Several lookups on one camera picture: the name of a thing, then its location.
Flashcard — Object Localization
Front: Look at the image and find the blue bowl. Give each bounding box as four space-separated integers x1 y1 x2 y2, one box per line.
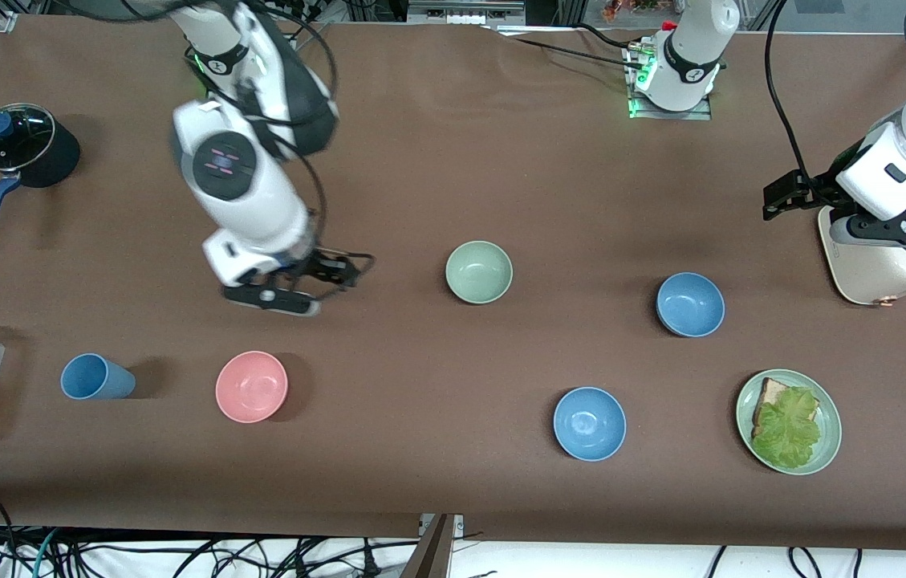
553 386 628 462
656 272 726 339

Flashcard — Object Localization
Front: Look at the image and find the green bowl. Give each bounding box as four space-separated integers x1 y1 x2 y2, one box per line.
445 240 514 306

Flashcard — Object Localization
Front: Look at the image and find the pink bowl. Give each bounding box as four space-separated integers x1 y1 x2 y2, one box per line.
215 350 290 424

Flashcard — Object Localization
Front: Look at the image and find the cream white toaster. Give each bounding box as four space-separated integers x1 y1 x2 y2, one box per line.
817 186 906 307

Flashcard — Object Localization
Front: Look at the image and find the brown table cover sheet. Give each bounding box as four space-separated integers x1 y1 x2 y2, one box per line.
0 14 906 553

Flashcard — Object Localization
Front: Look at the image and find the bread slice under lettuce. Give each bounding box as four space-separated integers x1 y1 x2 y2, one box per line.
752 377 821 438

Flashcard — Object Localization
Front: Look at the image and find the green lettuce leaf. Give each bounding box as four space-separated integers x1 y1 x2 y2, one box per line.
751 387 823 471

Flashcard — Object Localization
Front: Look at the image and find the green plate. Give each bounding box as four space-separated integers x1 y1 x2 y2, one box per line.
735 368 843 476

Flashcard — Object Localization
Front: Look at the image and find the blue ribbed cup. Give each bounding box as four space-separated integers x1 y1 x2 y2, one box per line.
60 353 136 401

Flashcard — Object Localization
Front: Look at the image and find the orange patterned object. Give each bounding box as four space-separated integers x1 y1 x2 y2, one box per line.
602 0 667 22

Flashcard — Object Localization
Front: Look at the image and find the silver equipment box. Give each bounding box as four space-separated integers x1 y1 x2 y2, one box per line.
408 0 526 26

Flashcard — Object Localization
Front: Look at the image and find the dark stand leg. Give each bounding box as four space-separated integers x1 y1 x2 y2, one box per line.
400 514 457 578

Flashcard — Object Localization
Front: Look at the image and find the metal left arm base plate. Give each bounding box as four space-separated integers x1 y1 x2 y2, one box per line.
625 40 715 121

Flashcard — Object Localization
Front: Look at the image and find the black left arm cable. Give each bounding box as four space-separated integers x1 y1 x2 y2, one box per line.
763 0 811 176

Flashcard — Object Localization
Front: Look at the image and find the black cable on table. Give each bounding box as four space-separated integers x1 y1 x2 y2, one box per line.
513 36 642 63
575 22 658 53

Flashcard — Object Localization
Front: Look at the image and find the small metal table bracket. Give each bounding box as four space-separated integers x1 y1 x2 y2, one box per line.
419 514 466 537

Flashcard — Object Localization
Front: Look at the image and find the black pot with blue handle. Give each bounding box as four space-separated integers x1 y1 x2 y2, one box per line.
0 111 83 245

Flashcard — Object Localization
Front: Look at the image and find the teal floor cable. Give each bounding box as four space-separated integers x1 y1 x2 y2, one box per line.
32 527 62 578

